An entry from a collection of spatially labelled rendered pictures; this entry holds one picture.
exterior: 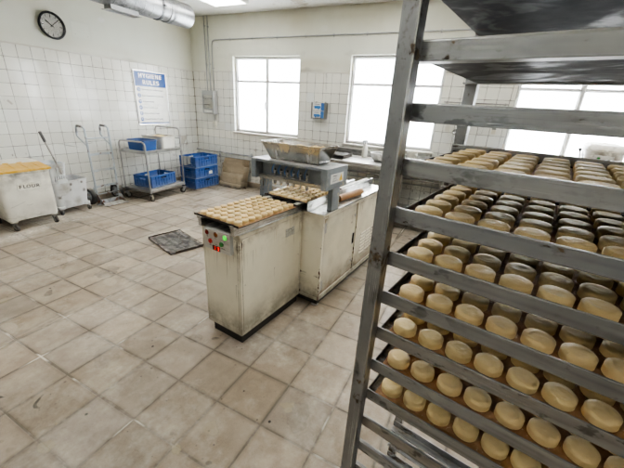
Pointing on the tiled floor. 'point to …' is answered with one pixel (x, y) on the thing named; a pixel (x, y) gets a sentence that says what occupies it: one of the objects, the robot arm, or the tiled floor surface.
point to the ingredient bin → (25, 190)
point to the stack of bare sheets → (175, 241)
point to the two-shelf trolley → (148, 167)
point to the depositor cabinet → (334, 243)
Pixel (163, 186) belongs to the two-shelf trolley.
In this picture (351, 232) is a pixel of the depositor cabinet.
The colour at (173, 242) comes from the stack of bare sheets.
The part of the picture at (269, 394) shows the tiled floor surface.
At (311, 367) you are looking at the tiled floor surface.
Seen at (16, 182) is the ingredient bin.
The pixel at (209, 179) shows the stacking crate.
